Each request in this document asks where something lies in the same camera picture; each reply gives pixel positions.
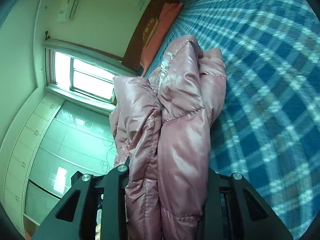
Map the pink puffer jacket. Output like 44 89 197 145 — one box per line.
110 35 227 239

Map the white sliding wardrobe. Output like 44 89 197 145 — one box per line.
1 93 116 238

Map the blue plaid bed sheet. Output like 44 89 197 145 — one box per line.
150 0 319 239

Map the left window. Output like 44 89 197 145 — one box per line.
45 48 116 104

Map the left window inner curtain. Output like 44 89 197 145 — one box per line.
43 38 137 76

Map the dark wooden headboard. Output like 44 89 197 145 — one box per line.
121 0 181 72

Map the brown embroidered pillow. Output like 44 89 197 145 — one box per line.
142 17 159 46

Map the orange folded blanket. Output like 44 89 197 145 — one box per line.
140 3 184 72

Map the wall power socket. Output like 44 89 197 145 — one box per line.
136 0 145 11

